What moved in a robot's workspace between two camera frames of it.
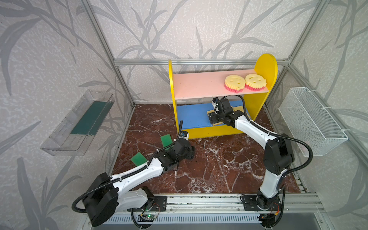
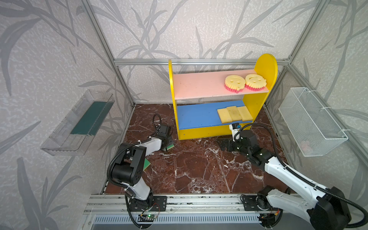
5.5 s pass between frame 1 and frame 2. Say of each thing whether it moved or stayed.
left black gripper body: moved
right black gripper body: moved
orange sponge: moved
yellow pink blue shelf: stayed
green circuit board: stayed
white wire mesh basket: stayed
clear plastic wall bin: stayed
